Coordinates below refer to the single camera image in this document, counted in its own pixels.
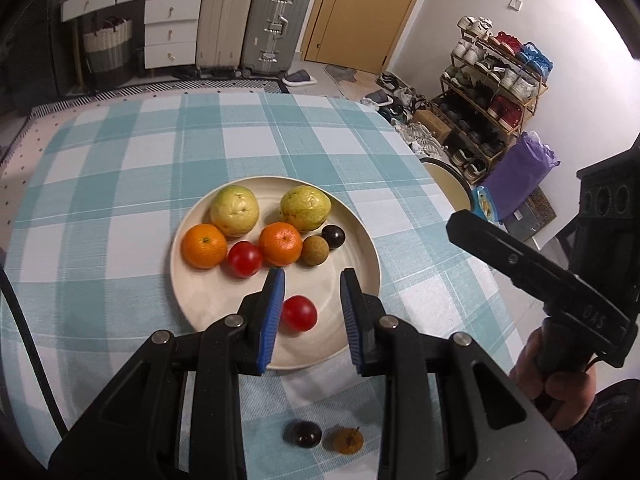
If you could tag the yellow guava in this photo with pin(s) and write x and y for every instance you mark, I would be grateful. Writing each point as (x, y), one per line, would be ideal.
(305, 208)
(234, 211)

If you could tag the tan longan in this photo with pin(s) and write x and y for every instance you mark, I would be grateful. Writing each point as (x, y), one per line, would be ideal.
(315, 249)

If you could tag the red round fruit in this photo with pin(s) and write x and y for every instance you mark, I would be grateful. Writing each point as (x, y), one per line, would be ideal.
(245, 259)
(300, 313)

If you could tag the woven laundry basket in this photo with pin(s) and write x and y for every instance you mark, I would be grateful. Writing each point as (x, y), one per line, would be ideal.
(107, 50)

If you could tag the shoe rack with shoes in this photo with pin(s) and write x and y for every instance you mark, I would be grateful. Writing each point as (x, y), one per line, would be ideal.
(490, 95)

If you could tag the round cream stool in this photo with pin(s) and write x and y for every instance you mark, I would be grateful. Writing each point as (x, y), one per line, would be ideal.
(450, 185)

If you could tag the white drawer cabinet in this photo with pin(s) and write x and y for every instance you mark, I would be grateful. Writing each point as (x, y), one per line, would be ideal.
(150, 20)

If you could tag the cream suitcase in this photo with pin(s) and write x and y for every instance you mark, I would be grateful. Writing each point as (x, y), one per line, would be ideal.
(225, 15)

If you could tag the white light switch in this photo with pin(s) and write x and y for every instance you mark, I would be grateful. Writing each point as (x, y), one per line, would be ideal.
(514, 4)

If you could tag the cardboard box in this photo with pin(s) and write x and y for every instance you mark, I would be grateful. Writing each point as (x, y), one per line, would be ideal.
(434, 125)

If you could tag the wooden door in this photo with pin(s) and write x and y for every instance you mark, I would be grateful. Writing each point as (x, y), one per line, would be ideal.
(365, 15)

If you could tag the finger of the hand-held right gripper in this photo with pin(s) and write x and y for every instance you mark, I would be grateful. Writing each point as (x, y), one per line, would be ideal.
(495, 250)

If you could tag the dark patterned box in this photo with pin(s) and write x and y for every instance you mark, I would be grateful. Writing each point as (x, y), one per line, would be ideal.
(535, 212)

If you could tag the brown longan with stem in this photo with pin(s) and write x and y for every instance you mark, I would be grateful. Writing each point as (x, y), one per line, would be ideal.
(343, 440)

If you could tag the orange mandarin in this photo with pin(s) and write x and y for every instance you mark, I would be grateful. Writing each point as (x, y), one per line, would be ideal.
(203, 246)
(281, 244)

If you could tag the person's right hand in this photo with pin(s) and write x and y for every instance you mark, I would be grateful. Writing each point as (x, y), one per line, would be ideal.
(560, 395)

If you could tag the teal checked tablecloth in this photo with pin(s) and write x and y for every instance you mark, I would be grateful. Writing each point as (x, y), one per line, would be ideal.
(110, 200)

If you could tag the dark purple round fruit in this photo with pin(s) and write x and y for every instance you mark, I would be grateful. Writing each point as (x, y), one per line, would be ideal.
(333, 235)
(302, 433)

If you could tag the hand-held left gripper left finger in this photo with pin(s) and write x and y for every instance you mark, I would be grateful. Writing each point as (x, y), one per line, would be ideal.
(270, 320)

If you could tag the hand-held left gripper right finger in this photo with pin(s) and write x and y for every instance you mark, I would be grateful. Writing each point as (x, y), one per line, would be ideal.
(351, 320)

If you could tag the pile of shoes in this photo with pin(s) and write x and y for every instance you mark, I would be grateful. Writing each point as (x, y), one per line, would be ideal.
(407, 110)

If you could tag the cream round plate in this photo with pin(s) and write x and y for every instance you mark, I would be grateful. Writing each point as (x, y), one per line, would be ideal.
(330, 280)

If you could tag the grey slipper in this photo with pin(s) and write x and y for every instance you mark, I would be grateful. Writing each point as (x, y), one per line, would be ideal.
(300, 78)
(377, 98)

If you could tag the silver suitcase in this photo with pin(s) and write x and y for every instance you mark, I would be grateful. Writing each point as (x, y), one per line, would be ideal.
(275, 25)

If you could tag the blue patterned packet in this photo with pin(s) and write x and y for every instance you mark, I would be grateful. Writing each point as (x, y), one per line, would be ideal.
(487, 204)

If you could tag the purple bag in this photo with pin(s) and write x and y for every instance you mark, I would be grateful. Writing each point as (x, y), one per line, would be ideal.
(520, 175)

